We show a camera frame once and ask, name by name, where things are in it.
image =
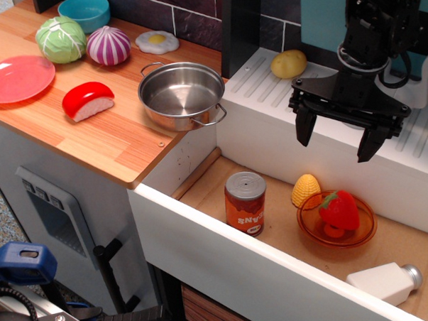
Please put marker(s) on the toy fried egg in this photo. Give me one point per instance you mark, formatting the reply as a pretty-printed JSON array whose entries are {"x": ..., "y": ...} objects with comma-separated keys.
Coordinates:
[{"x": 157, "y": 42}]

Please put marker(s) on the green toy cabbage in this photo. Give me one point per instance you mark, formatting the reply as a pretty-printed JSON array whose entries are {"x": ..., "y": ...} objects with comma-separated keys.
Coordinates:
[{"x": 61, "y": 40}]

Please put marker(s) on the black oven door handle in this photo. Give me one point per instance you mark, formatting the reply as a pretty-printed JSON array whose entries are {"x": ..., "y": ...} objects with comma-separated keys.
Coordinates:
[{"x": 103, "y": 256}]

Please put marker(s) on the pink plastic plate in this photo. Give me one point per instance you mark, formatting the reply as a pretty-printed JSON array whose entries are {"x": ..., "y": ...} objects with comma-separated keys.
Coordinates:
[{"x": 23, "y": 77}]

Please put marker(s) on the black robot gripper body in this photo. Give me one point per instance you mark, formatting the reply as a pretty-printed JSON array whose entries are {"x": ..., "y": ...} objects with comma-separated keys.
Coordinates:
[{"x": 325, "y": 95}]

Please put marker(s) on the purple striped toy onion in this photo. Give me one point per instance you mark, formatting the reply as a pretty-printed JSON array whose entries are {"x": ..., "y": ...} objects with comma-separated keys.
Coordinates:
[{"x": 108, "y": 46}]

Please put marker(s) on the yellow toy corn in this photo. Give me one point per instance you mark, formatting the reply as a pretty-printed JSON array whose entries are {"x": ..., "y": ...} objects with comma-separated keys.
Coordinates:
[{"x": 306, "y": 193}]

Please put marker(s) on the teal plastic bowl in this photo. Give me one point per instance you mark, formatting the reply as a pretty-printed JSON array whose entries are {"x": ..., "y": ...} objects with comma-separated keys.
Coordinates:
[{"x": 90, "y": 14}]

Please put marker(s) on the stainless steel pot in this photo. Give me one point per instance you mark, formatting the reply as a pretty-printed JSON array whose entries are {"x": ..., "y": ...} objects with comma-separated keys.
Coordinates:
[{"x": 182, "y": 96}]

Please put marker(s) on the red toy strawberry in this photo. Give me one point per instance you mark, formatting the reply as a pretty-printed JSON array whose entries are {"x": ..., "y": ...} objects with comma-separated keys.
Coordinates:
[{"x": 339, "y": 210}]

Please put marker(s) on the red white toy sushi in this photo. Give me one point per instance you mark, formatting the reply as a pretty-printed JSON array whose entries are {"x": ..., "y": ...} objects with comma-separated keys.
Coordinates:
[{"x": 86, "y": 100}]

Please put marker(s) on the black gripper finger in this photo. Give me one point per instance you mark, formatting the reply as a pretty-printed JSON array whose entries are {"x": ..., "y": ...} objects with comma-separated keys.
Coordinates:
[
  {"x": 371, "y": 141},
  {"x": 305, "y": 123}
]

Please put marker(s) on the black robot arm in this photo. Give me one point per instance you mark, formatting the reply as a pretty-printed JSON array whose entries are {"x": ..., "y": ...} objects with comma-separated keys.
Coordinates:
[{"x": 380, "y": 29}]

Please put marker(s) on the yellow toy potato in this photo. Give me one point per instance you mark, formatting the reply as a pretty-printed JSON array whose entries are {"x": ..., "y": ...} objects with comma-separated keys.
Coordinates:
[{"x": 288, "y": 64}]

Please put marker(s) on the orange beans can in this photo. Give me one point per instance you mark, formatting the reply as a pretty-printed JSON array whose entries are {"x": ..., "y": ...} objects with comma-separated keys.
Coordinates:
[{"x": 244, "y": 202}]

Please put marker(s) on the white salt shaker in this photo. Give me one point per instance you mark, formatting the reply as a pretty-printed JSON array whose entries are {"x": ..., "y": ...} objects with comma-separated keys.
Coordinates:
[{"x": 390, "y": 283}]

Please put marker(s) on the grey oven control panel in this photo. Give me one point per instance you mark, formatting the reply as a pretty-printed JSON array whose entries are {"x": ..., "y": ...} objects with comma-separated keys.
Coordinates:
[{"x": 65, "y": 229}]

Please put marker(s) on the white toy sink basin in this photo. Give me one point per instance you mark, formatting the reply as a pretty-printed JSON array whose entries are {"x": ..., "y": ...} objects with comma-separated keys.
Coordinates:
[{"x": 281, "y": 274}]

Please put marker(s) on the grey toy faucet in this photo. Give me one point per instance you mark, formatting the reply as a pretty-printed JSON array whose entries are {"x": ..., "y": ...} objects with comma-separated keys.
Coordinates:
[{"x": 383, "y": 86}]

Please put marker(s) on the orange transparent bowl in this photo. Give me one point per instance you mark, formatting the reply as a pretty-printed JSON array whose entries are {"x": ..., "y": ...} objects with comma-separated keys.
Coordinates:
[{"x": 319, "y": 231}]

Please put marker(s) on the blue clamp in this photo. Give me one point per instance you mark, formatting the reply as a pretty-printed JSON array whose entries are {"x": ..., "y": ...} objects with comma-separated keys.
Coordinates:
[{"x": 27, "y": 264}]

